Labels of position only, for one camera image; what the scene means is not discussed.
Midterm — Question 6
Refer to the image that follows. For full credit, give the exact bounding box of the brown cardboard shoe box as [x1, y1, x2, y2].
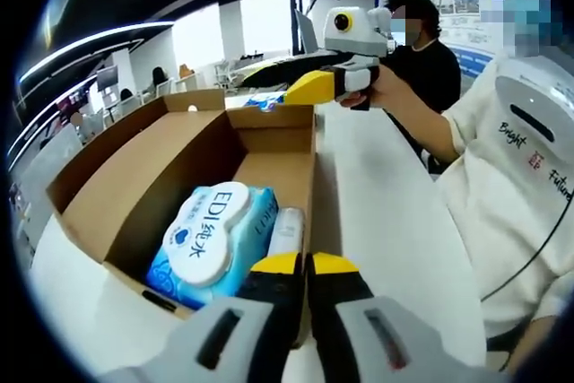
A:
[46, 88, 320, 351]

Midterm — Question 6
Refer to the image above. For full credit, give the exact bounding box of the desk computer monitor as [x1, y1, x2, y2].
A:
[293, 10, 317, 59]

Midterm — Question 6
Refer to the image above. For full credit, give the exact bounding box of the white spray bottle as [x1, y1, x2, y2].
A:
[267, 205, 306, 258]

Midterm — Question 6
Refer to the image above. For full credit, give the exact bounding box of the person in white shirt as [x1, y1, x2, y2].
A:
[437, 57, 574, 344]

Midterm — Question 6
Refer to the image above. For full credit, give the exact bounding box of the blue soft tissue pack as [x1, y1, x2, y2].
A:
[244, 91, 288, 114]

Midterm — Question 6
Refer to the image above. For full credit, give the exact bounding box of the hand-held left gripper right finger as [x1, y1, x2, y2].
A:
[305, 251, 513, 383]

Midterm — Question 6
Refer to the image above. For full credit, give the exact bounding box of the white chest device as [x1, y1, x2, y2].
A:
[495, 48, 574, 146]

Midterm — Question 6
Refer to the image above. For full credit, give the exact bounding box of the dark standing screen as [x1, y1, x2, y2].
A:
[96, 65, 120, 92]

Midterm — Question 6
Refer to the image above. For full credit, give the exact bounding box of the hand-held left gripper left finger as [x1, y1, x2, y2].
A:
[102, 251, 304, 383]

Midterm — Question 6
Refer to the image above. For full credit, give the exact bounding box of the blue wall poster board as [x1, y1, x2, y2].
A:
[374, 0, 508, 83]

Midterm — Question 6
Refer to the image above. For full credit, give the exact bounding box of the black device cable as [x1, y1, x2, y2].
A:
[479, 210, 569, 303]

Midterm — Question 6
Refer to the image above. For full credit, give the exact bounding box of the person's right hand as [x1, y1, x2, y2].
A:
[337, 66, 405, 113]

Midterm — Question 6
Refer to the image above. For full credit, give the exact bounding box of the soft wet wipes pack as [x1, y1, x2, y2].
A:
[145, 180, 280, 311]

